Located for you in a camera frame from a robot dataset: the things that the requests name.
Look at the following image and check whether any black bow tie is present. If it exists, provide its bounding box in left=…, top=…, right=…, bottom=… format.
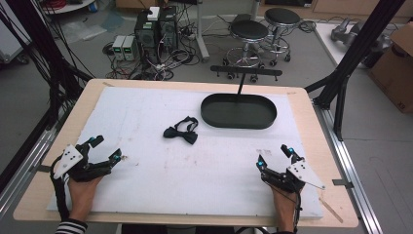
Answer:
left=163, top=115, right=200, bottom=146

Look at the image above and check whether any white foam mat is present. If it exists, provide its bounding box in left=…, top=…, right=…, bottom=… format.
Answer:
left=46, top=86, right=324, bottom=219

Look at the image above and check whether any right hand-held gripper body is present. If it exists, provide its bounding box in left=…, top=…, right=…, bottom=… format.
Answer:
left=260, top=159, right=326, bottom=194

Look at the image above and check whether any white power supply unit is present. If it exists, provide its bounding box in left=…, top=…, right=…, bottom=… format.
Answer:
left=122, top=35, right=138, bottom=61
left=111, top=34, right=127, bottom=61

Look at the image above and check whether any round white table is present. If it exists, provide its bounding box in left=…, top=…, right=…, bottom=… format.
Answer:
left=41, top=0, right=96, bottom=16

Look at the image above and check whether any person's right hand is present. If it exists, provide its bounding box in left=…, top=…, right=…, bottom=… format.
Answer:
left=270, top=186, right=299, bottom=219

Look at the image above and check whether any grey robot part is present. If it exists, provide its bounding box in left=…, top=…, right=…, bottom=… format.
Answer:
left=330, top=18, right=393, bottom=68

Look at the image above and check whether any tangle of floor cables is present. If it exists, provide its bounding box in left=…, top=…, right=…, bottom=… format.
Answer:
left=102, top=28, right=208, bottom=82

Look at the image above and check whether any brown cardboard box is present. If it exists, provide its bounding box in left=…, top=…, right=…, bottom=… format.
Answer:
left=367, top=21, right=413, bottom=114

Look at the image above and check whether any black round stool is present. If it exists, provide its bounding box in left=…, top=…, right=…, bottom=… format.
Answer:
left=263, top=7, right=302, bottom=67
left=222, top=19, right=271, bottom=82

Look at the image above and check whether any person's left hand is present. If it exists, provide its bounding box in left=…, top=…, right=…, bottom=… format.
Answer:
left=67, top=175, right=105, bottom=221

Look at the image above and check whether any hand-held gripper black cable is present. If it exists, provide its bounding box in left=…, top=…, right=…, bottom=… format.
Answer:
left=278, top=188, right=304, bottom=234
left=49, top=155, right=71, bottom=222

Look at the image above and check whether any right hand-held gripper black cable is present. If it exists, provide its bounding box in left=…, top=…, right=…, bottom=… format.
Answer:
left=278, top=188, right=304, bottom=234

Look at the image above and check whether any black metal frame post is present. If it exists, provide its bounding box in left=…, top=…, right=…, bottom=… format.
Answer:
left=0, top=0, right=94, bottom=193
left=304, top=0, right=407, bottom=141

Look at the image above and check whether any left hand-held gripper black cable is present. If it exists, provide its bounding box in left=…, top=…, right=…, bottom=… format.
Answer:
left=49, top=155, right=71, bottom=222

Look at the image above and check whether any black oval tray with stand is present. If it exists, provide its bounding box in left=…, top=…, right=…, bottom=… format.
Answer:
left=200, top=64, right=283, bottom=131

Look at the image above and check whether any bundle of black hanging cables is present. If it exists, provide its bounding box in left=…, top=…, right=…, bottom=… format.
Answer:
left=0, top=0, right=95, bottom=113

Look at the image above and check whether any grey metal stand leg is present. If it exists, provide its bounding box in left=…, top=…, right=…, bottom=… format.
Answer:
left=195, top=0, right=210, bottom=63

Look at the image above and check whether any thin wooden stick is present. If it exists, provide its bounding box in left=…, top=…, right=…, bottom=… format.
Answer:
left=319, top=197, right=344, bottom=224

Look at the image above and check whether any black computer tower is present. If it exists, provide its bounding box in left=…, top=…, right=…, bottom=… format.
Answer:
left=158, top=5, right=179, bottom=53
left=133, top=9, right=161, bottom=64

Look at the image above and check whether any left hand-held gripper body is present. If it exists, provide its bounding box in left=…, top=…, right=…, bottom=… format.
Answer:
left=53, top=141, right=113, bottom=183

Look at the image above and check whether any aluminium rail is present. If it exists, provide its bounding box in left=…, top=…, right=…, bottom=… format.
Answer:
left=0, top=108, right=71, bottom=219
left=312, top=98, right=385, bottom=234

